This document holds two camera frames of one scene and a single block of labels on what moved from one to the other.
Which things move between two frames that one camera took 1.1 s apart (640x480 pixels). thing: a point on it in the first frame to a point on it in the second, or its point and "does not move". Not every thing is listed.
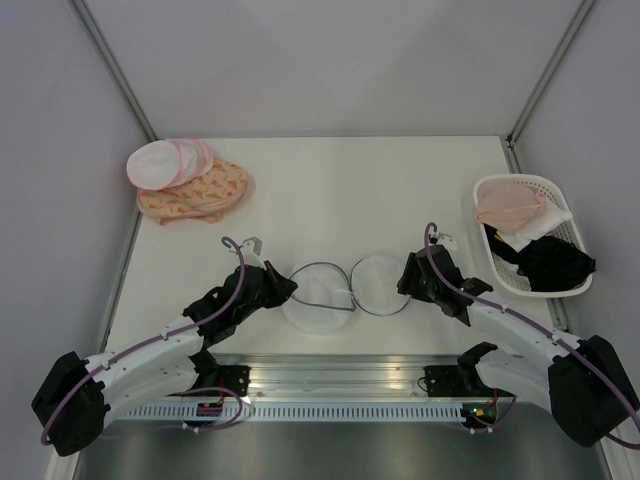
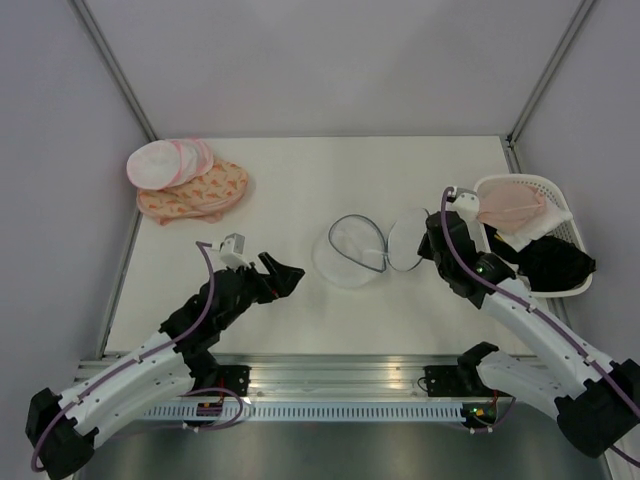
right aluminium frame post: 553,62 does not move
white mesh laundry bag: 323,295 to 354,252
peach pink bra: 508,204 does not move
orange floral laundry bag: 202,198 does not move
